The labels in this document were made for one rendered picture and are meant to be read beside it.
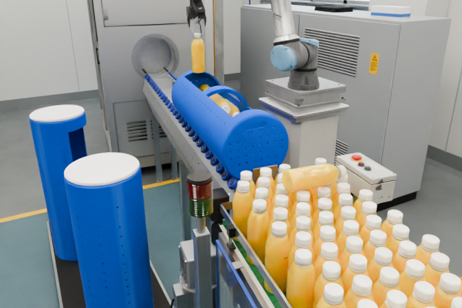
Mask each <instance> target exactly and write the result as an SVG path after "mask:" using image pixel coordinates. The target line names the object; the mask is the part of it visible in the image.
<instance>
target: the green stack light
mask: <svg viewBox="0 0 462 308"><path fill-rule="evenodd" d="M187 200H188V214H189V215H191V216H192V217H196V218H203V217H207V216H209V215H211V214H212V213H213V194H212V196H211V197H209V198H207V199H203V200H195V199H191V198H190V197H188V195H187Z"/></svg>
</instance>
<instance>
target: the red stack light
mask: <svg viewBox="0 0 462 308"><path fill-rule="evenodd" d="M186 185H187V195H188V197H190V198H191V199H195V200H203V199H207V198H209V197H211V196H212V194H213V189H212V180H211V181H210V182H209V183H207V184H204V185H194V184H190V183H189V182H188V181H187V180H186Z"/></svg>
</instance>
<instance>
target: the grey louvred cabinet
mask: <svg viewBox="0 0 462 308"><path fill-rule="evenodd" d="M291 9H292V14H293V20H294V28H295V33H296V35H297V36H299V37H300V38H304V39H316V40H318V42H319V49H318V66H317V74H318V77H321V78H324V79H327V80H331V81H333V82H336V83H340V84H343V85H346V86H347V88H346V92H343V93H341V97H344V98H345V99H346V100H345V101H341V103H344V104H346V105H348V106H349V109H346V111H345V114H341V115H338V128H337V135H336V143H335V157H334V166H336V162H337V156H340V155H347V154H352V153H361V154H363V155H365V156H366V157H368V158H369V159H371V160H373V161H374V162H377V163H378V164H380V165H381V166H383V167H384V168H387V169H388V170H390V171H391V172H393V173H395V174H396V175H397V176H396V180H395V189H394V193H393V200H392V201H387V202H384V203H378V204H376V205H377V210H376V212H379V211H381V210H385V209H387V208H391V207H393V206H396V205H399V204H402V203H405V202H407V201H411V200H413V199H416V195H417V191H418V190H420V186H421V180H422V175H423V171H424V164H425V160H426V153H427V150H428V143H429V139H430V132H431V127H432V121H433V116H434V112H435V105H436V101H437V94H438V90H439V83H440V80H441V72H442V68H443V62H444V57H445V53H446V46H447V42H448V35H449V31H450V24H451V20H452V19H451V18H443V17H435V16H419V15H411V16H410V18H405V19H393V18H384V17H375V16H371V12H369V11H361V10H354V11H353V12H325V11H319V10H314V9H315V7H311V6H303V5H291ZM275 38H276V34H275V29H274V22H273V17H272V9H271V4H264V5H242V8H241V84H240V94H241V95H242V96H243V97H244V98H245V100H246V101H247V103H248V106H249V107H250V108H251V109H259V110H263V111H266V109H265V108H263V107H262V106H261V102H259V98H264V97H269V96H267V95H265V93H266V92H267V91H269V87H266V82H265V81H266V80H271V79H277V78H286V77H290V75H291V72H292V71H279V70H277V68H275V67H274V66H273V64H272V62H271V58H270V54H271V52H272V49H273V48H274V44H273V42H274V40H275Z"/></svg>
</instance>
